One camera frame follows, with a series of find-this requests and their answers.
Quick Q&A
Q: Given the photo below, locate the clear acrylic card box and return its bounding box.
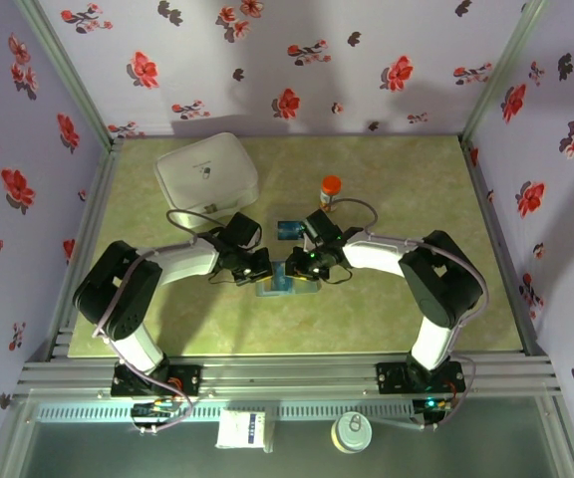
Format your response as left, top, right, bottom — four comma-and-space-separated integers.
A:
271, 194, 313, 244

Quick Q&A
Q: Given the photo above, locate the orange-capped bottle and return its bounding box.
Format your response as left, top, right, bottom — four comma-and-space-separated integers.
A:
318, 174, 344, 214

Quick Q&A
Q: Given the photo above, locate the white plastic container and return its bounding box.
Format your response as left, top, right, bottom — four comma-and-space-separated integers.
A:
153, 131, 261, 231

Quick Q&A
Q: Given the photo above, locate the white box with blue print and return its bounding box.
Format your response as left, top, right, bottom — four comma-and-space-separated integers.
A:
215, 407, 276, 453

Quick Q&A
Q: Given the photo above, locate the small electronics board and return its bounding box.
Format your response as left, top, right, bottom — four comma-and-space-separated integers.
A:
131, 395, 181, 434
414, 395, 455, 429

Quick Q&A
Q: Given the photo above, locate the silver tin can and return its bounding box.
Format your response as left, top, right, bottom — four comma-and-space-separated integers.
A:
330, 411, 372, 454

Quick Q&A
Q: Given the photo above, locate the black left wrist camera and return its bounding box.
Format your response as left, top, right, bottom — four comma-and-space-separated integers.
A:
231, 263, 262, 288

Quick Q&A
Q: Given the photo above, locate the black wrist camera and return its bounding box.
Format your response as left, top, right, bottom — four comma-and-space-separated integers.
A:
299, 261, 331, 281
231, 263, 262, 288

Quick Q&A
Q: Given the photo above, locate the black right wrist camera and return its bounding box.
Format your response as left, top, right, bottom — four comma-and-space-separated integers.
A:
299, 261, 331, 281

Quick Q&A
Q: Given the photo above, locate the lavender right arm cable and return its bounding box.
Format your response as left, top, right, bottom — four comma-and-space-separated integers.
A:
331, 197, 490, 430

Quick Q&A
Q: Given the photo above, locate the thin black camera cable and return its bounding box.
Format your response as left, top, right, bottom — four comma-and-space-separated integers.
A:
322, 266, 354, 286
206, 268, 241, 288

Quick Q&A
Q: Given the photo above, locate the long aluminium frame rail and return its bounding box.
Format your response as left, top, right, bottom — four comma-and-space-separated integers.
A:
12, 353, 565, 399

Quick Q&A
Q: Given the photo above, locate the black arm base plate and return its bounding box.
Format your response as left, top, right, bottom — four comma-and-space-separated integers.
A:
375, 360, 466, 395
111, 361, 203, 398

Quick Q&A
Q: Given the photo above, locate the perforated metal cable duct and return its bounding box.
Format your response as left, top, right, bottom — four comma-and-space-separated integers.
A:
35, 400, 413, 424

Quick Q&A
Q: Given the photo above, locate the aluminium side rail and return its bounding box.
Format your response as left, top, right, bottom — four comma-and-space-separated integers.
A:
47, 137, 125, 359
458, 134, 552, 358

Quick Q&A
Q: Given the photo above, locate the aluminium frame upright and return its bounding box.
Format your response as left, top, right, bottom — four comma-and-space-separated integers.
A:
460, 0, 552, 143
12, 0, 119, 145

